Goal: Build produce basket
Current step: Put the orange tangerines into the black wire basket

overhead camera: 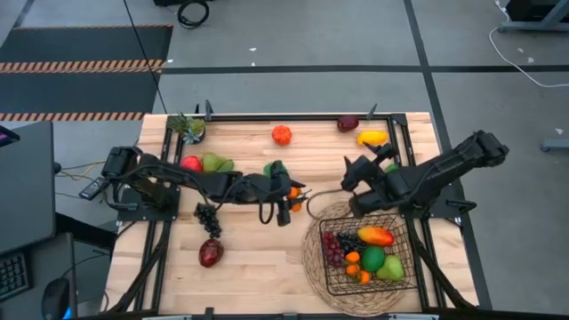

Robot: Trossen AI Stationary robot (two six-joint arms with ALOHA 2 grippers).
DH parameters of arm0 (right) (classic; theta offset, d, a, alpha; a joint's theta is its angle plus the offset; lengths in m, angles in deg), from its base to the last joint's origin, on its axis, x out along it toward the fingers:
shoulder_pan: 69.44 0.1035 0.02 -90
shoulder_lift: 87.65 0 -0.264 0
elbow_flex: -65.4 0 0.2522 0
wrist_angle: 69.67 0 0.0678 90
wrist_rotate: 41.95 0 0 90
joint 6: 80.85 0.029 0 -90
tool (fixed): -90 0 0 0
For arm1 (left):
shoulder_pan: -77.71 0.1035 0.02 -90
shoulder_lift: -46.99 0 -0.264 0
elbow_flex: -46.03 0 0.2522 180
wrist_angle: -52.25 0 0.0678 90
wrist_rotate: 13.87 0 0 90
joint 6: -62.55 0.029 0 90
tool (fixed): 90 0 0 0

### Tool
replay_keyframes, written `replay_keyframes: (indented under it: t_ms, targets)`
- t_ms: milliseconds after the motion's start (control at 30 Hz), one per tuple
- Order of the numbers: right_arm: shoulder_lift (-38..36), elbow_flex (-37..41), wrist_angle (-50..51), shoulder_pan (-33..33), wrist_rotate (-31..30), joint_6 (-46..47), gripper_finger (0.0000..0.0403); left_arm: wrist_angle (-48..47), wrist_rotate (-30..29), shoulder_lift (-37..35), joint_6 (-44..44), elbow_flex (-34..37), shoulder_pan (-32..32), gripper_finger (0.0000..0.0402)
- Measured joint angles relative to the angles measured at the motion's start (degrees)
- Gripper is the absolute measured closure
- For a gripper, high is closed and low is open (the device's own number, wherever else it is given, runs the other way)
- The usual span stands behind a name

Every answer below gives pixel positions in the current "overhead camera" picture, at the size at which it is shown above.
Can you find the dark grape bunch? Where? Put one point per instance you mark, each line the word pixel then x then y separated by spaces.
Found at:
pixel 209 220
pixel 351 242

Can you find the black computer mouse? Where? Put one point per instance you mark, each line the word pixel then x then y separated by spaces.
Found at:
pixel 55 298

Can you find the pineapple top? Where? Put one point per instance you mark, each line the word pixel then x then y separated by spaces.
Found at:
pixel 191 129

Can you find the orange tangerine cluster with leaves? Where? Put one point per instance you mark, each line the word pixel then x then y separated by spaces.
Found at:
pixel 352 257
pixel 293 193

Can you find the grey furniture foot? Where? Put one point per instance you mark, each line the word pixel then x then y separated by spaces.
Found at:
pixel 555 145

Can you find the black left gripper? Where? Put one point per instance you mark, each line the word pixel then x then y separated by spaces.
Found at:
pixel 262 189

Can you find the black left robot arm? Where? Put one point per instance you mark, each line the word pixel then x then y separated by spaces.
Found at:
pixel 213 184

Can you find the grey desk leg frame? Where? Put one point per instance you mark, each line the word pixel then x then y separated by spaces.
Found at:
pixel 524 28

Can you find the orange-red pumpkin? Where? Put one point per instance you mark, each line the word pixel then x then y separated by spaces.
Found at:
pixel 282 135

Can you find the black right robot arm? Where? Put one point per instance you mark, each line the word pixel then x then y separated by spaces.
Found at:
pixel 444 166

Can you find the small screen device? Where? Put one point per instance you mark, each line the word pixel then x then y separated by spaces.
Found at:
pixel 8 135

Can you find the dark red apple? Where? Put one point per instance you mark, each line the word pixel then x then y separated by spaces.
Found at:
pixel 347 123

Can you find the small striped green melon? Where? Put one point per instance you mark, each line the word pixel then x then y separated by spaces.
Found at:
pixel 268 169

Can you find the dark red pomegranate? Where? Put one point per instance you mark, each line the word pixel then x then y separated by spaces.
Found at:
pixel 210 253

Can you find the black keyboard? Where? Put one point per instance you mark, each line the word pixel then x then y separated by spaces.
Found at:
pixel 13 275

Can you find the long green vegetable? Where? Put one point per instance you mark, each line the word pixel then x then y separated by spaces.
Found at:
pixel 227 166

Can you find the black power adapter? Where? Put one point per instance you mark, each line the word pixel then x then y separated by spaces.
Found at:
pixel 93 188

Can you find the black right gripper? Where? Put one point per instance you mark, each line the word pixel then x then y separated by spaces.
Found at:
pixel 400 189

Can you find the small green lime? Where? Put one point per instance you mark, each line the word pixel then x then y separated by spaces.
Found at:
pixel 392 168

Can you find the round woven straw mat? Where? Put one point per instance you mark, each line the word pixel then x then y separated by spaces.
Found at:
pixel 311 266

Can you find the green pear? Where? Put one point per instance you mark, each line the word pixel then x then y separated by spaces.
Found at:
pixel 212 162
pixel 391 269

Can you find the dark grey computer monitor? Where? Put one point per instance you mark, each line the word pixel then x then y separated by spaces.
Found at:
pixel 26 186

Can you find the black hazard-striped floor mat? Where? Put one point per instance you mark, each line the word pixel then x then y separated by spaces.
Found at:
pixel 80 89

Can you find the black aluminium table frame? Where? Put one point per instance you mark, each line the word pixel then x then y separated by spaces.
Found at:
pixel 289 117

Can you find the large green lime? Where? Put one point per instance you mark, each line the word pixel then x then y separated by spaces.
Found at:
pixel 373 259

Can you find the red and yellow mango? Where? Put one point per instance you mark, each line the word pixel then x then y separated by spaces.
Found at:
pixel 376 237

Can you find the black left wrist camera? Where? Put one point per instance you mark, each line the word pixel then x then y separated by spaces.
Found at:
pixel 279 171

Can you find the dark desk surface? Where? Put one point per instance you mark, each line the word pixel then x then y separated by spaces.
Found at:
pixel 44 258

